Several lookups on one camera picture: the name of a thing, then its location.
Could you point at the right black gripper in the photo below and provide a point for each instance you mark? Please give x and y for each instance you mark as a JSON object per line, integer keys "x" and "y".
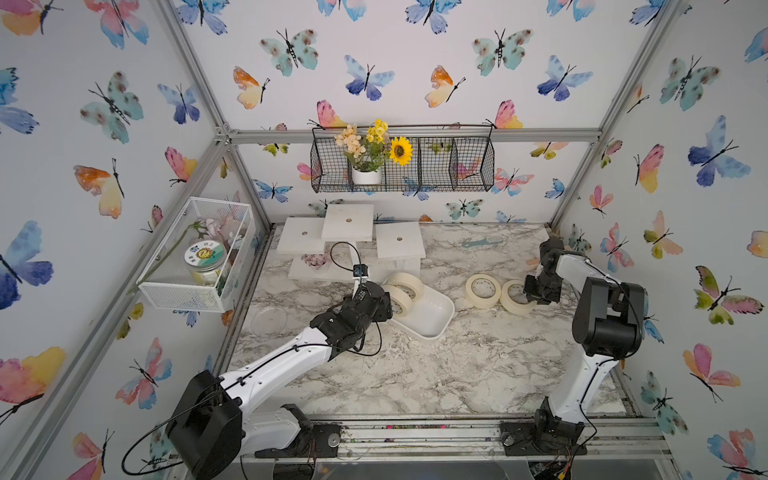
{"x": 552, "y": 296}

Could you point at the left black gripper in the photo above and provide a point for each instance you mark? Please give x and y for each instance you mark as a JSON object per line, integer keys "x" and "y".
{"x": 383, "y": 308}

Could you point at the masking tape roll four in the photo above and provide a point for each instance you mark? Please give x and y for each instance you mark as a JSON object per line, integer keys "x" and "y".
{"x": 514, "y": 299}

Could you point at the masking tape roll three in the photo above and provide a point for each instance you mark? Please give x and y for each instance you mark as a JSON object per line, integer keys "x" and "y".
{"x": 408, "y": 283}

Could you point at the white plastic storage tray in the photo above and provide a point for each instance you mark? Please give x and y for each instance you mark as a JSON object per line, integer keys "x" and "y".
{"x": 429, "y": 317}

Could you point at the masking tape roll one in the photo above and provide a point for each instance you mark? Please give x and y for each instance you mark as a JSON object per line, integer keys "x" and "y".
{"x": 482, "y": 291}

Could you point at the masking tape roll two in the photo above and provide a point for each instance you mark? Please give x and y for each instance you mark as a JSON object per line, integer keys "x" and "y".
{"x": 401, "y": 302}

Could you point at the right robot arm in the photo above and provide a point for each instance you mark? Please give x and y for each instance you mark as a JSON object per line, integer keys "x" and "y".
{"x": 606, "y": 326}

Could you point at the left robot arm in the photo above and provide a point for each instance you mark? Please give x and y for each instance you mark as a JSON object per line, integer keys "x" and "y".
{"x": 211, "y": 425}

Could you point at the pink artificial flower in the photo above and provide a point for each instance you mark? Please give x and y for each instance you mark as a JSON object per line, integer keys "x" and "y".
{"x": 317, "y": 262}

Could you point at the white tiered display stand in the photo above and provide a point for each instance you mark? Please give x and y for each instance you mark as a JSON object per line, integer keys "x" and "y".
{"x": 349, "y": 233}

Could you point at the artificial flower pot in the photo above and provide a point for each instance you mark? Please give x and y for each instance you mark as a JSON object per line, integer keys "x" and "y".
{"x": 368, "y": 153}

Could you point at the green lid jar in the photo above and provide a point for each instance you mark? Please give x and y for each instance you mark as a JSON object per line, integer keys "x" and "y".
{"x": 205, "y": 260}

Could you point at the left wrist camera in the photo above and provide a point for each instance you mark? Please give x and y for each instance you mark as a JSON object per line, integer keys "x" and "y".
{"x": 360, "y": 272}

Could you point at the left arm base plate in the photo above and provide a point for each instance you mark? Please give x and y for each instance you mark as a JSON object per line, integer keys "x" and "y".
{"x": 318, "y": 441}

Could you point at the black wire wall basket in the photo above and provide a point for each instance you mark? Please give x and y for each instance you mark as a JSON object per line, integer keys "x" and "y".
{"x": 441, "y": 158}

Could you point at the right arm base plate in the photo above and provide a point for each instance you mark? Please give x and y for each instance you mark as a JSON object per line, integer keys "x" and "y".
{"x": 529, "y": 439}

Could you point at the aluminium front rail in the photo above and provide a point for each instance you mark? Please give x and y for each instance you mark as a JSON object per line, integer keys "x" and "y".
{"x": 448, "y": 439}

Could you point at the clear acrylic wall box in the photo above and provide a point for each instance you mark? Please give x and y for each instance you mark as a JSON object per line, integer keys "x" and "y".
{"x": 166, "y": 282}

